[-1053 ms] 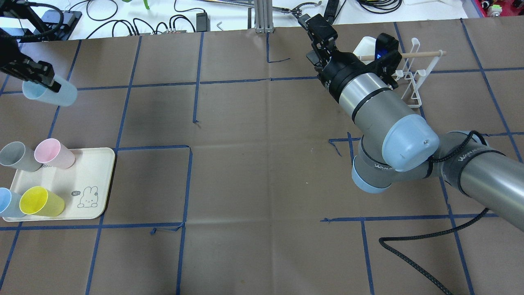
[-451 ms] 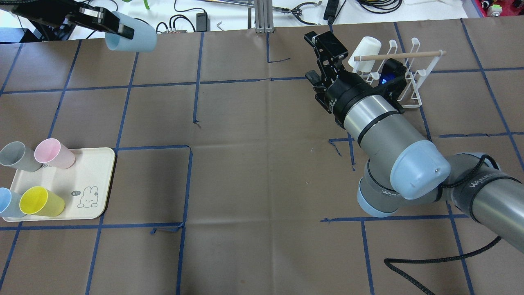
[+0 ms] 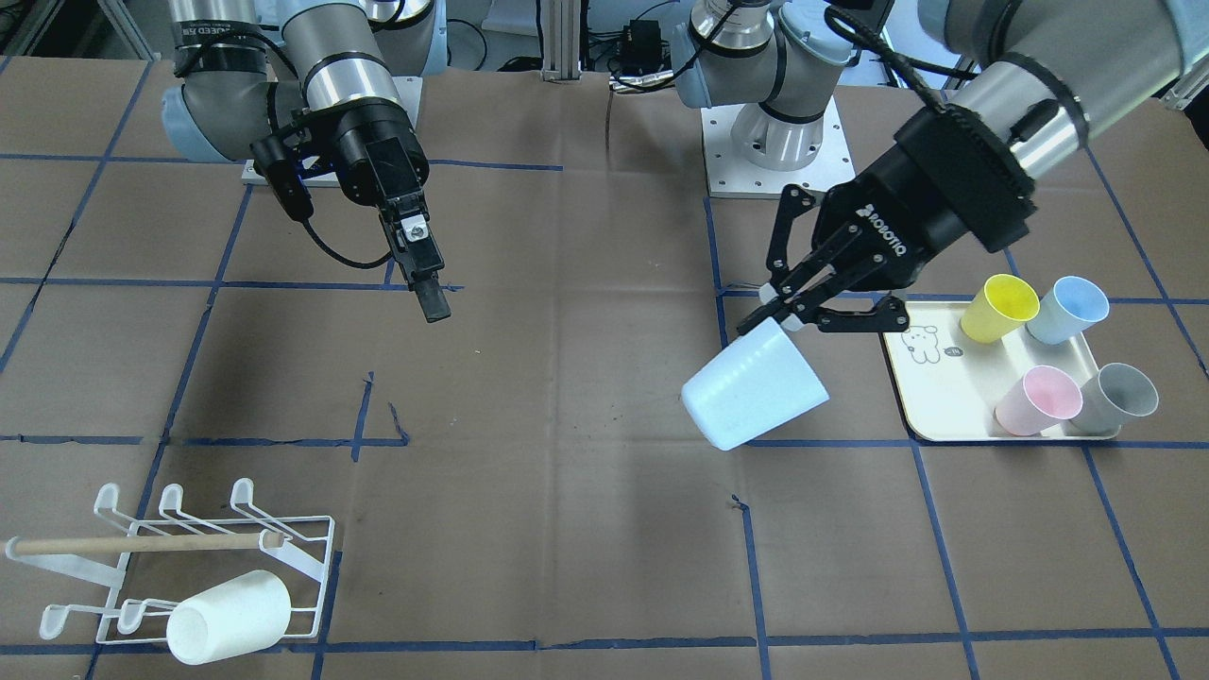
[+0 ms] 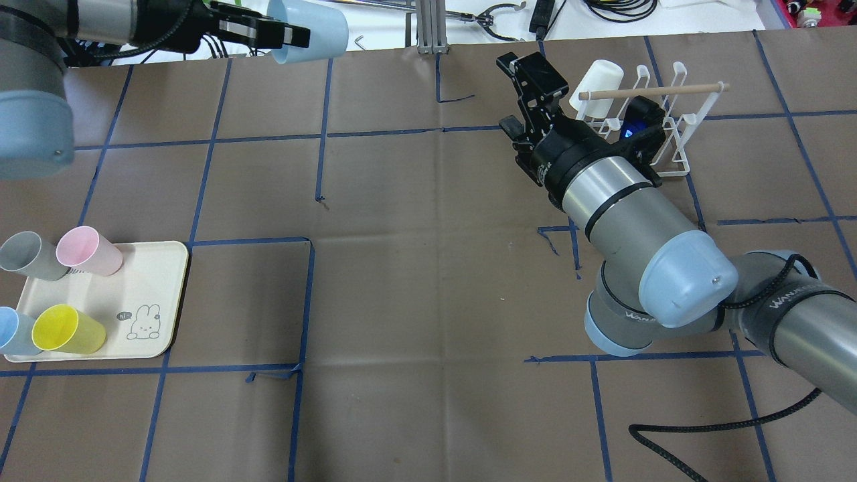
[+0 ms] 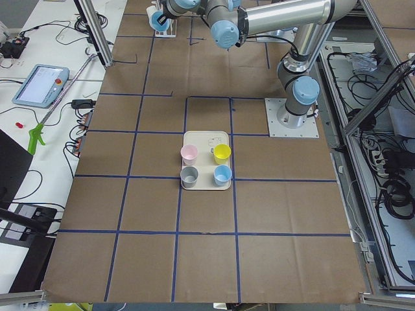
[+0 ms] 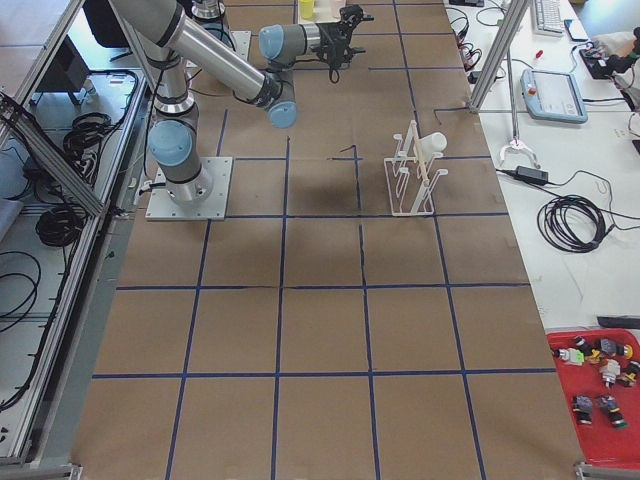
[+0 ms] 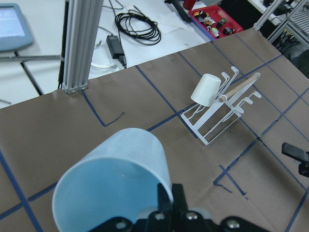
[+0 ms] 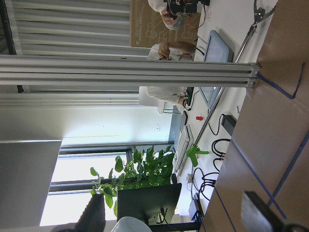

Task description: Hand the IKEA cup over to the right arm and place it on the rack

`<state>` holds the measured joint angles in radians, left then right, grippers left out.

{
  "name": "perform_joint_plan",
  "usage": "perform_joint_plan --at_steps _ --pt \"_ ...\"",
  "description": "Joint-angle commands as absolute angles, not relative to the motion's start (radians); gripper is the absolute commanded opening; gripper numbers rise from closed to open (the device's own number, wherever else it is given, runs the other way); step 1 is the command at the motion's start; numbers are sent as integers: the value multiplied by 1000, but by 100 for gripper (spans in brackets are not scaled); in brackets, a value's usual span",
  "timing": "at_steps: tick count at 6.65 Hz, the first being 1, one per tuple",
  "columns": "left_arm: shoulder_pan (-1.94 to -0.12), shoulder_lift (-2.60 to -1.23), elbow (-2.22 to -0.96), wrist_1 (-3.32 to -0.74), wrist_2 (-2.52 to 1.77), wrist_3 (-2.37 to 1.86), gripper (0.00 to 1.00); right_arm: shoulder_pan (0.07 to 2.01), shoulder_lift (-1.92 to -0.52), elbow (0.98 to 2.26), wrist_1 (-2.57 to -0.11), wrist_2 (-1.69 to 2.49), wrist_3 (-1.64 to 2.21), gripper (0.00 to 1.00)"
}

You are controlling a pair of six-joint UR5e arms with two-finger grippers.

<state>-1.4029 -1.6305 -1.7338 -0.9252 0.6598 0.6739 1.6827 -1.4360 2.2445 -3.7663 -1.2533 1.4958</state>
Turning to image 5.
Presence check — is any light blue plastic cup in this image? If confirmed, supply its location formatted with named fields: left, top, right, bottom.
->
left=152, top=10, right=169, bottom=32

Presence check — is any cream white plastic cup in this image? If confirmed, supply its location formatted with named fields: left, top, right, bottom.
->
left=146, top=5, right=158, bottom=25

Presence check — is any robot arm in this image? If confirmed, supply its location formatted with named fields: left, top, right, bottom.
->
left=196, top=0, right=356, bottom=138
left=161, top=0, right=208, bottom=18

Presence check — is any yellow plastic cup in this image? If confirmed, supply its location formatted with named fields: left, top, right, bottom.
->
left=213, top=144, right=231, bottom=165

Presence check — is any pink plastic cup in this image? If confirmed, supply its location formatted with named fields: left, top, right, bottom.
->
left=180, top=144, right=198, bottom=165

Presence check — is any light blue cup at tray edge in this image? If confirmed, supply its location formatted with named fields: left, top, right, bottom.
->
left=213, top=165, right=232, bottom=187

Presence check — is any grey plastic cup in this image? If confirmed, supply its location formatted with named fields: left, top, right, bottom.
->
left=180, top=166, right=199, bottom=189

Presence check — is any cream plastic tray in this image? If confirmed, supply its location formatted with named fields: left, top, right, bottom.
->
left=181, top=131, right=231, bottom=190

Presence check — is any black power adapter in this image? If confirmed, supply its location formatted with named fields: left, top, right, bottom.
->
left=71, top=99, right=96, bottom=109

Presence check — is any reacher grabber tool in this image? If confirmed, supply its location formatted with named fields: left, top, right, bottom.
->
left=27, top=54, right=98, bottom=155

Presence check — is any blue teach pendant tablet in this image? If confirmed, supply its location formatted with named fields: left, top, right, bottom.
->
left=12, top=64, right=69, bottom=108

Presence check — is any black monitor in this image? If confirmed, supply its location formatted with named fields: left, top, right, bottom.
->
left=0, top=128, right=61, bottom=240

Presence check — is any white wire cup rack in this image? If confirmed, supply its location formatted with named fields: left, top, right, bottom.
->
left=147, top=1, right=177, bottom=38

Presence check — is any aluminium frame post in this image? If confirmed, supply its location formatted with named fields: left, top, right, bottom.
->
left=74, top=0, right=113, bottom=68

